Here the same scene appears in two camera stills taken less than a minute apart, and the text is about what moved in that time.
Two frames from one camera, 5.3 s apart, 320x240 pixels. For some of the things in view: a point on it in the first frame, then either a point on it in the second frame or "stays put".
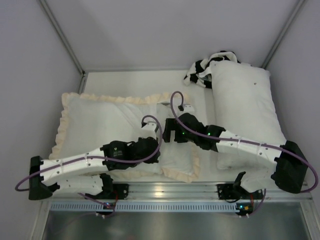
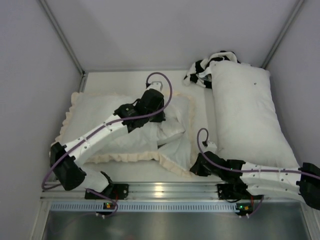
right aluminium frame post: (299, 4) stays put
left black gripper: (153, 155) to (158, 116)
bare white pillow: (245, 105) stays put
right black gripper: (169, 130) to (198, 167)
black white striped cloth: (200, 72) stays put
